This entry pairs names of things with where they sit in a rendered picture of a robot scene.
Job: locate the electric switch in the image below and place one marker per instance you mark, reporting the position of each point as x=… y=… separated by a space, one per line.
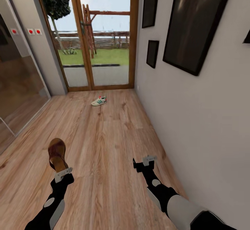
x=31 y=31
x=38 y=31

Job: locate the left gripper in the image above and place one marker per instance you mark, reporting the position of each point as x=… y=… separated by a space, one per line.
x=68 y=179

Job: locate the gym shoe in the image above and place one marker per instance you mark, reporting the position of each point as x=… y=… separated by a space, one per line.
x=99 y=101

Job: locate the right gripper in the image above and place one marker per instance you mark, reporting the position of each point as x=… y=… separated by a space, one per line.
x=141 y=168

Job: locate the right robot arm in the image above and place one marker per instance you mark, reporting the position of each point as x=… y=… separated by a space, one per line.
x=184 y=214

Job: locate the sandal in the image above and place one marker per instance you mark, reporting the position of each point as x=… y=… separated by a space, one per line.
x=56 y=152

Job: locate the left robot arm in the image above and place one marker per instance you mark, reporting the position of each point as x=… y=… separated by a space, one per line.
x=55 y=204

